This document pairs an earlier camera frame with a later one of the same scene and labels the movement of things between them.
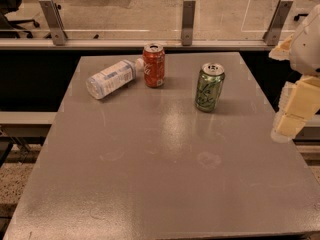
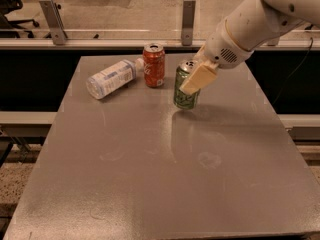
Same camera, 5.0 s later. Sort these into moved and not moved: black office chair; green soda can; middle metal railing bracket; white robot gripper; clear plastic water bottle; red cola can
Moved: white robot gripper; green soda can
Not moved: middle metal railing bracket; clear plastic water bottle; red cola can; black office chair
